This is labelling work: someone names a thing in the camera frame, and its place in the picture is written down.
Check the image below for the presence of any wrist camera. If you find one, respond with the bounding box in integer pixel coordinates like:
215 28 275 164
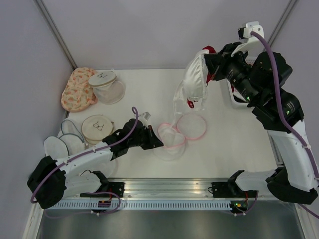
138 112 151 127
231 21 264 57

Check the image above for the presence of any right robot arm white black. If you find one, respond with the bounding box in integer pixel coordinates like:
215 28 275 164
204 43 319 205

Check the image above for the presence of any beige mesh bag upper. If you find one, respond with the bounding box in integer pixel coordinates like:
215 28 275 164
88 71 126 105

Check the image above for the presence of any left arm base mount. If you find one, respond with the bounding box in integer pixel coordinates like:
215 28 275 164
80 171 125 199

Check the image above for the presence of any white lace bra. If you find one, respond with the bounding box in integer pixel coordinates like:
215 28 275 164
171 82 188 126

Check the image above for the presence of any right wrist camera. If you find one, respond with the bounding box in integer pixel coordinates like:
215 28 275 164
231 21 264 57

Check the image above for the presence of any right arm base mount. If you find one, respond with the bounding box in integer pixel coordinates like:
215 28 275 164
208 170 257 199

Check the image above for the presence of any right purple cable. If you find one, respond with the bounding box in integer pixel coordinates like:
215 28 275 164
250 31 319 220

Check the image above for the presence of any beige glasses-print mesh bag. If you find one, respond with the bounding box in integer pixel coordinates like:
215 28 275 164
81 115 114 145

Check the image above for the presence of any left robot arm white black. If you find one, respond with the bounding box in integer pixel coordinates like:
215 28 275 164
27 119 163 209

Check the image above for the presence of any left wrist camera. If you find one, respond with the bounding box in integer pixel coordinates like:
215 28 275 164
138 112 151 127

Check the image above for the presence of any red and white bra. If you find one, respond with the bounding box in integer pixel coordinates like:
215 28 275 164
174 45 216 111

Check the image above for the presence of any pink-trimmed mesh laundry bag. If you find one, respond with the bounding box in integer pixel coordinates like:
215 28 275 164
153 114 207 161

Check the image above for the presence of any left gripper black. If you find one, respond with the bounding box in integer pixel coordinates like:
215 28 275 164
128 125 163 150

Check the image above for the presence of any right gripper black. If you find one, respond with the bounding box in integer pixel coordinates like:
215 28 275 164
203 41 260 104

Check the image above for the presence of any aluminium rail with cable duct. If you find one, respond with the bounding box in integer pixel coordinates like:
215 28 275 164
51 179 274 214

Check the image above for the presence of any grey-trimmed white mesh bag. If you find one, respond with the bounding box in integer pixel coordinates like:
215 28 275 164
43 119 85 160

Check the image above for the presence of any white plastic basket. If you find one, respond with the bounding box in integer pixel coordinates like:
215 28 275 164
226 56 257 110

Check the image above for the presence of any floral peach laundry bag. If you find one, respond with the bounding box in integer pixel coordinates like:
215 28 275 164
61 67 98 113

